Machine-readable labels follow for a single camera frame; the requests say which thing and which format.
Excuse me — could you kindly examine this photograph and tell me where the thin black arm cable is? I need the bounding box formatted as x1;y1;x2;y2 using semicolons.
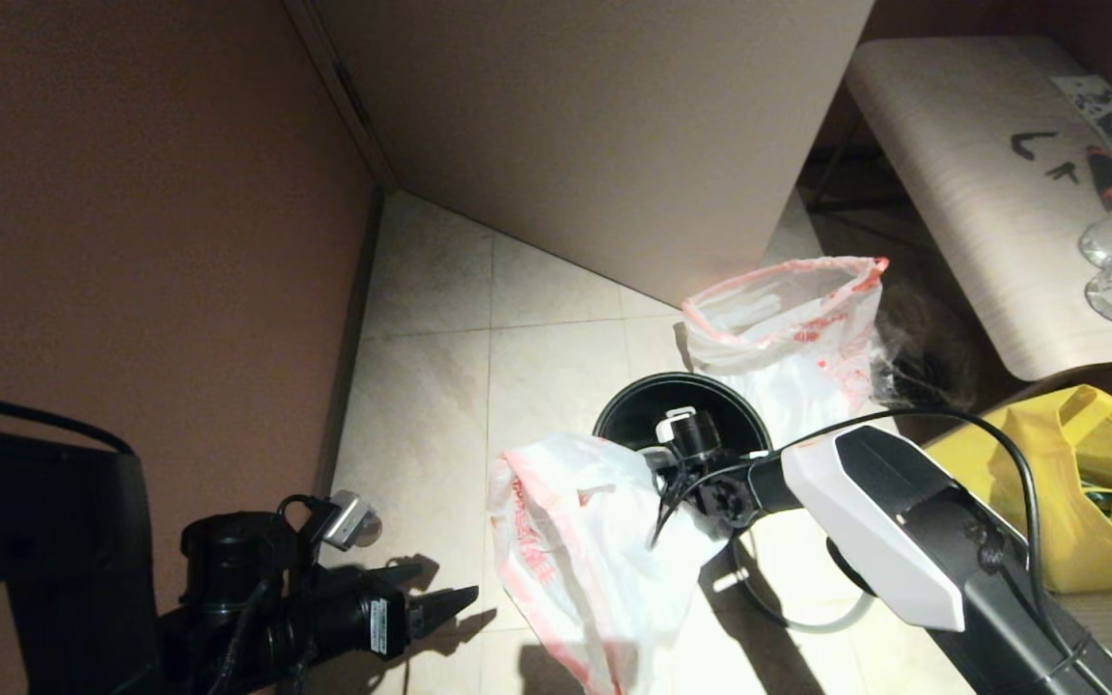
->
0;388;139;457

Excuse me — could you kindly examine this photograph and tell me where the printed paper leaflet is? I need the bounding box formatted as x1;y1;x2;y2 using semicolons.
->
1051;75;1112;153

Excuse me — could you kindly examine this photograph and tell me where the black braided cable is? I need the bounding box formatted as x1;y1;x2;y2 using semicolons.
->
213;579;272;695

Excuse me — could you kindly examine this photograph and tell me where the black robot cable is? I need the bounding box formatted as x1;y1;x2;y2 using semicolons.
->
653;410;1044;619

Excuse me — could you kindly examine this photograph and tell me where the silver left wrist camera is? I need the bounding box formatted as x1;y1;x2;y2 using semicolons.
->
278;490;383;553

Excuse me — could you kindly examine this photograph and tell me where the beige door panel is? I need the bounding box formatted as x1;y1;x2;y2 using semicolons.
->
310;0;874;310

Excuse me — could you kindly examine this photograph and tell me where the clear bag with black contents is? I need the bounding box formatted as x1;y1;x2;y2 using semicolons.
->
873;280;974;411

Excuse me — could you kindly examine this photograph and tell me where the grey plastic bin ring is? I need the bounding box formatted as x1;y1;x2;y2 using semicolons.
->
728;526;877;635

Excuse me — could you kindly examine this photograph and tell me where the black trash bin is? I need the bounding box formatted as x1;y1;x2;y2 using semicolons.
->
593;372;774;457

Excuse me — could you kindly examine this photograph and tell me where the yellow fabric tote bag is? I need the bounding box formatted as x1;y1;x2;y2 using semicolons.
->
976;384;1112;594

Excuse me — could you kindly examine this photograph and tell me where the black cylindrical wrist camera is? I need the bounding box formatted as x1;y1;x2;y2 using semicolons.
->
657;407;723;462

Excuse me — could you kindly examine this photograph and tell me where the black cylindrical wrist motor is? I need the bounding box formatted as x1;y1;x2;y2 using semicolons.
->
180;512;277;619

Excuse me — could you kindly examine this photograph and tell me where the red black screwdriver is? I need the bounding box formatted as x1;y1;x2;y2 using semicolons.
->
1087;145;1112;209

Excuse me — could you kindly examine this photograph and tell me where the light wood grain table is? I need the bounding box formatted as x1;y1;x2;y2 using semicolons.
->
805;39;1112;382

